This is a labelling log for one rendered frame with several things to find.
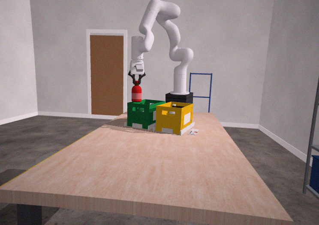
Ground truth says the green crate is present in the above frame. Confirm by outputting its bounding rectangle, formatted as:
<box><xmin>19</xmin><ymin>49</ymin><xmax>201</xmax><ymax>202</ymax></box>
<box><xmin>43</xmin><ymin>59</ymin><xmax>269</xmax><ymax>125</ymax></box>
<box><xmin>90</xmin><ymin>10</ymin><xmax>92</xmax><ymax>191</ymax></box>
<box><xmin>127</xmin><ymin>99</ymin><xmax>165</xmax><ymax>129</ymax></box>

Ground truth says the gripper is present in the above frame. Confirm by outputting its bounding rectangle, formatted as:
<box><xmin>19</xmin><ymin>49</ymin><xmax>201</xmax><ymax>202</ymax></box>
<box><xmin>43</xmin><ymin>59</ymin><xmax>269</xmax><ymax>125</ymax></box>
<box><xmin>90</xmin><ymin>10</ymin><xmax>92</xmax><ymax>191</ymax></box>
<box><xmin>128</xmin><ymin>60</ymin><xmax>146</xmax><ymax>85</ymax></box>

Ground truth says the white paper pick list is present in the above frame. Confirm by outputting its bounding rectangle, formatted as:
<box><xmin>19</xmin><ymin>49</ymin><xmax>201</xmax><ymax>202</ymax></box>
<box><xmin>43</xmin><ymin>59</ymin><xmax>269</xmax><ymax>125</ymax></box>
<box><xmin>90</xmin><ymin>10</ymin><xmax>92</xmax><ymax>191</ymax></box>
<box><xmin>188</xmin><ymin>128</ymin><xmax>199</xmax><ymax>135</ymax></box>

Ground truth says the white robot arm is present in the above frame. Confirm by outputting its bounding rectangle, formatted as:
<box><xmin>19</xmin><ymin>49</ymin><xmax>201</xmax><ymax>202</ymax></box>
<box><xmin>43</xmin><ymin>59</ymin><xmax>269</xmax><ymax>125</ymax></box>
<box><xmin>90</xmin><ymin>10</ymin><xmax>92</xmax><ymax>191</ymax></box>
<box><xmin>131</xmin><ymin>0</ymin><xmax>193</xmax><ymax>95</ymax></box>

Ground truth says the red bottle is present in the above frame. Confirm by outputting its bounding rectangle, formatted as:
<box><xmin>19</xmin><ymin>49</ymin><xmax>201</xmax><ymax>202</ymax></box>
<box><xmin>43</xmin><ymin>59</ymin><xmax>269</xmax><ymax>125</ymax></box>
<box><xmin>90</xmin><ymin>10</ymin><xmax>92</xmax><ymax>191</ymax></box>
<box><xmin>132</xmin><ymin>81</ymin><xmax>141</xmax><ymax>102</ymax></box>

